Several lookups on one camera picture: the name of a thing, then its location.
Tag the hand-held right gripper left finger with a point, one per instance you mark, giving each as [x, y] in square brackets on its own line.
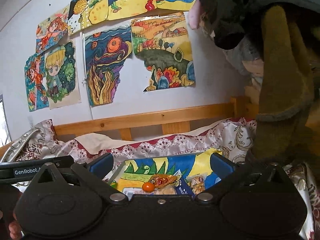
[101, 163]

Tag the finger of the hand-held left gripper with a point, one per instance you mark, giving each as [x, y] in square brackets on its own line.
[25, 162]

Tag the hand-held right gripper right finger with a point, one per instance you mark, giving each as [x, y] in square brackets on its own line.
[221, 163]

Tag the nut bar packet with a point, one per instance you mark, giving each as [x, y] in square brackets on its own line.
[197, 183]

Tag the grey box with painted lining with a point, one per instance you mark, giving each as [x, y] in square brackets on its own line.
[140, 166]

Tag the white pink snack packet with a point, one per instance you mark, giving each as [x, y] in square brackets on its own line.
[131, 192]

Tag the long dark blue packet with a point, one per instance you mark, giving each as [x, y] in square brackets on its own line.
[183, 190]

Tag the small orange ball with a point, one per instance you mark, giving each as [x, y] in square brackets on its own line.
[148, 187]

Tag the gold red candy packet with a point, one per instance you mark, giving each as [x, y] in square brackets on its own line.
[162, 180]

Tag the crispy rice snack packet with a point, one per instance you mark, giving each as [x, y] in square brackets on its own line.
[165, 191]

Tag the person's left hand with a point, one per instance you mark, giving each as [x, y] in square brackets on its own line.
[15, 231]

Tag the cream bed sheet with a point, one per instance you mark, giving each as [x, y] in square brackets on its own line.
[105, 142]

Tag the floral satin blanket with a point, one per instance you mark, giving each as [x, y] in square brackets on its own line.
[237, 140]

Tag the window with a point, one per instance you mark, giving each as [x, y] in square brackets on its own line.
[4, 120]

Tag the olive brown garment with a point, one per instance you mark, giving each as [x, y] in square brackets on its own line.
[285, 80]

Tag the dark camouflage garment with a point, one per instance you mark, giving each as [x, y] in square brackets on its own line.
[237, 5]

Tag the white wall conduit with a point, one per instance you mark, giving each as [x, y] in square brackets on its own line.
[90, 112]

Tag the wooden bed frame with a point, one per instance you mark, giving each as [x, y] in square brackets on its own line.
[150, 120]

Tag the orange-haired girl blue wall drawing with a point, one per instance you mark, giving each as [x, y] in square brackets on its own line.
[33, 85]

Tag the blond child wall drawing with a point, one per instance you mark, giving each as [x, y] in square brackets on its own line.
[62, 75]

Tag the swirly night sky wall drawing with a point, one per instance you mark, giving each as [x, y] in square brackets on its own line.
[107, 65]

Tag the dancing girl wall drawing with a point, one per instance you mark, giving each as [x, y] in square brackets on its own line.
[52, 30]

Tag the pineapple wall drawing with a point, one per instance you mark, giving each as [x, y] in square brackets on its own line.
[85, 7]

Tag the fish and sand wall drawing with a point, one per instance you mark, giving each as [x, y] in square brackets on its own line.
[130, 0]

